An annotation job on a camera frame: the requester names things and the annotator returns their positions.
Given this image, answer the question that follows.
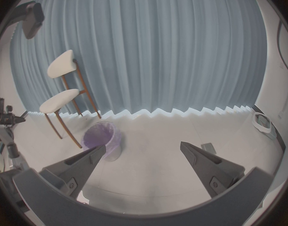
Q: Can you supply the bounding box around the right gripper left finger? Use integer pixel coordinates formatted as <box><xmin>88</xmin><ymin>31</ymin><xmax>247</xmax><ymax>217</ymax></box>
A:
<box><xmin>39</xmin><ymin>145</ymin><xmax>106</xmax><ymax>200</ymax></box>

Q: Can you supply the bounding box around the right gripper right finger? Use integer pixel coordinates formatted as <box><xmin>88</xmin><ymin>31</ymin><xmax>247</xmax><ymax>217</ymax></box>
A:
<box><xmin>180</xmin><ymin>141</ymin><xmax>246</xmax><ymax>200</ymax></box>

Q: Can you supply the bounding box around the purple plastic bag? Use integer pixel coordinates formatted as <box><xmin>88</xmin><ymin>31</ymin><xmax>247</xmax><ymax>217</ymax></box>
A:
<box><xmin>81</xmin><ymin>121</ymin><xmax>122</xmax><ymax>159</ymax></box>

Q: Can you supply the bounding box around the pale grey trash bin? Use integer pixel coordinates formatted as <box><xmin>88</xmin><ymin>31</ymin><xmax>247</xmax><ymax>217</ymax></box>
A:
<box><xmin>83</xmin><ymin>121</ymin><xmax>123</xmax><ymax>162</ymax></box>

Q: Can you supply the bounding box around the white cushioned wooden chair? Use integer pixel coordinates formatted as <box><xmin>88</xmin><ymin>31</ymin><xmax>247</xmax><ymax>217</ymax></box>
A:
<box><xmin>39</xmin><ymin>49</ymin><xmax>102</xmax><ymax>149</ymax></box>

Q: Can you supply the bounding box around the white oval tray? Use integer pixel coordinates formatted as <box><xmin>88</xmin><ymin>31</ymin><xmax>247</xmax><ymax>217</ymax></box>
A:
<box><xmin>252</xmin><ymin>112</ymin><xmax>273</xmax><ymax>134</ymax></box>

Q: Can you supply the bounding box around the blue-grey curtain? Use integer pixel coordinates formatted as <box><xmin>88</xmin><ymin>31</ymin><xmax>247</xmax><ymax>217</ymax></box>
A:
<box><xmin>9</xmin><ymin>0</ymin><xmax>268</xmax><ymax>116</ymax></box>

